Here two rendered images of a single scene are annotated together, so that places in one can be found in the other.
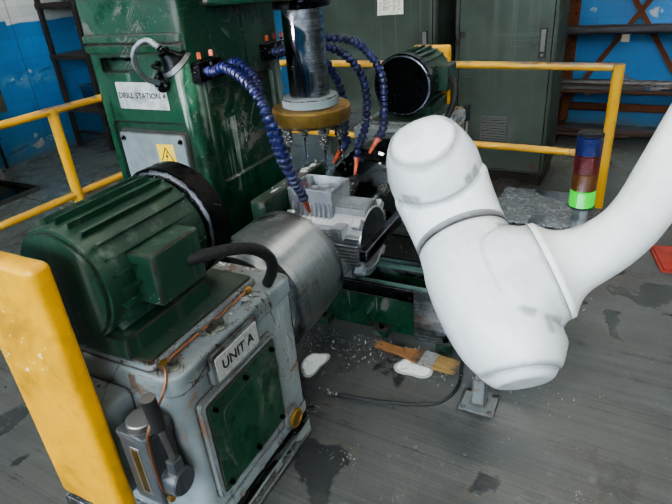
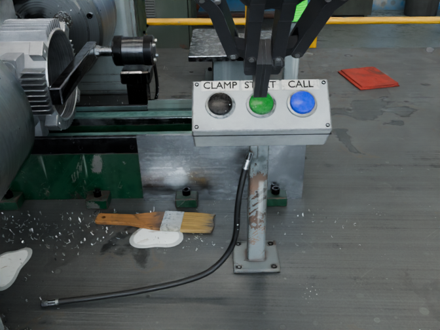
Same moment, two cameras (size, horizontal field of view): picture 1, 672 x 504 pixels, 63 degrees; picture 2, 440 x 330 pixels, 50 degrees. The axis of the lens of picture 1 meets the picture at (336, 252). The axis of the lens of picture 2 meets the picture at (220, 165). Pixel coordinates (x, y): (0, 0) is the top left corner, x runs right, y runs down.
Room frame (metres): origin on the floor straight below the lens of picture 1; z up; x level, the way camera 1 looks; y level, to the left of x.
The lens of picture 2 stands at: (0.36, 0.05, 1.30)
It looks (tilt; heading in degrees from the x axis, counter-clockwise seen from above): 31 degrees down; 332
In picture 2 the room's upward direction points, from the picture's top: 1 degrees counter-clockwise
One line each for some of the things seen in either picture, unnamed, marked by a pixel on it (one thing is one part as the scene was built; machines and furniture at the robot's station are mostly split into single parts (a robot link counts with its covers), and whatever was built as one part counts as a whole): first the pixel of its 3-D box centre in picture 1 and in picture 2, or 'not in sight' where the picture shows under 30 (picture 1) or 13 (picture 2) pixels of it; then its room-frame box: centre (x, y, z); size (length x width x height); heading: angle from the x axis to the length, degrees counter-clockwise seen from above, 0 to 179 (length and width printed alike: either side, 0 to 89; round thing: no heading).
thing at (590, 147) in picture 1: (589, 144); not in sight; (1.24, -0.62, 1.19); 0.06 x 0.06 x 0.04
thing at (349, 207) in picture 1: (337, 232); (6, 76); (1.24, -0.01, 1.02); 0.20 x 0.19 x 0.19; 61
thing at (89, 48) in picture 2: (384, 233); (77, 69); (1.21, -0.12, 1.01); 0.26 x 0.04 x 0.03; 151
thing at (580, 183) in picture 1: (584, 180); not in sight; (1.24, -0.62, 1.10); 0.06 x 0.06 x 0.04
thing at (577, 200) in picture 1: (582, 197); (293, 9); (1.24, -0.62, 1.05); 0.06 x 0.06 x 0.04
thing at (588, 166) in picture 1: (587, 162); not in sight; (1.24, -0.62, 1.14); 0.06 x 0.06 x 0.04
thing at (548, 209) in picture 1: (535, 223); (233, 61); (1.51, -0.62, 0.86); 0.27 x 0.24 x 0.12; 151
